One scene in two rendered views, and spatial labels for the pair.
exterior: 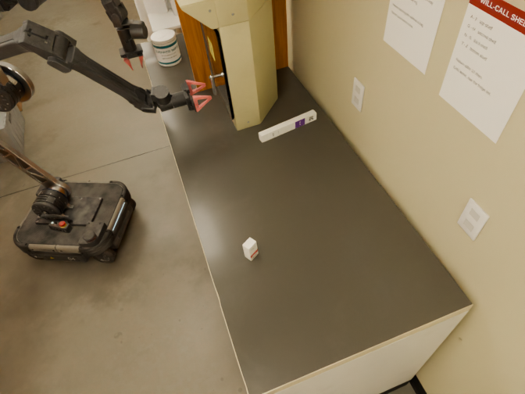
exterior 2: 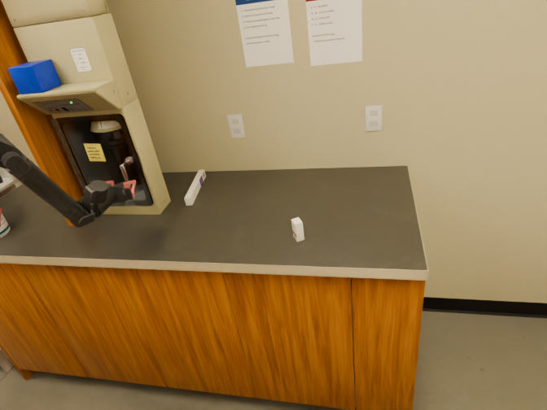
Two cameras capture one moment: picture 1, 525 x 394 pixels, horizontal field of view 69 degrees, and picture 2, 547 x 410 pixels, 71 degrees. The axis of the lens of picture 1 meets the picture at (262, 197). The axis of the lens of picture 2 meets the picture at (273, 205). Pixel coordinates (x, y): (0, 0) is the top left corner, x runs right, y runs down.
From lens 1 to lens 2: 1.09 m
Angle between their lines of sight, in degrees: 47
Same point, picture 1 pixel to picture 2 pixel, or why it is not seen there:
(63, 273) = not seen: outside the picture
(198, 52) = (61, 180)
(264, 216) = (269, 222)
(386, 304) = (387, 191)
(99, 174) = not seen: outside the picture
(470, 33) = (315, 15)
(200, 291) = not seen: outside the picture
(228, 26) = (128, 104)
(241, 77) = (147, 154)
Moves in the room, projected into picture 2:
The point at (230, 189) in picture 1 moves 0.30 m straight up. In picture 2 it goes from (219, 233) to (201, 163)
